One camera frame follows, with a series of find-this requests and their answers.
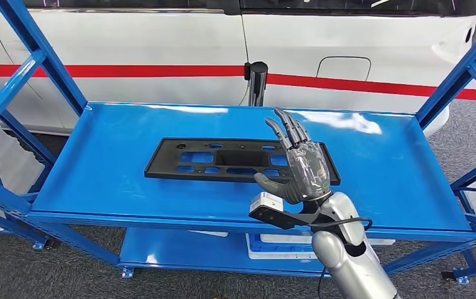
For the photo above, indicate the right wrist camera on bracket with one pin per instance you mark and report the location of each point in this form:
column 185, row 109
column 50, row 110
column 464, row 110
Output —
column 265, row 204

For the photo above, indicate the black cylindrical post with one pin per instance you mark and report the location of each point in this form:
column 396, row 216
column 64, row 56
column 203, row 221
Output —
column 257, row 82

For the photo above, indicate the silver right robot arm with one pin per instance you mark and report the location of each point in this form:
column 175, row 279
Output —
column 353, row 268

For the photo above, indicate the white car with red stripe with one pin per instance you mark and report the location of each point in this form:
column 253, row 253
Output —
column 139, row 41

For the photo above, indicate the black plastic panel part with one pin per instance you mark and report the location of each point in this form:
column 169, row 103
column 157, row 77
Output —
column 159, row 165

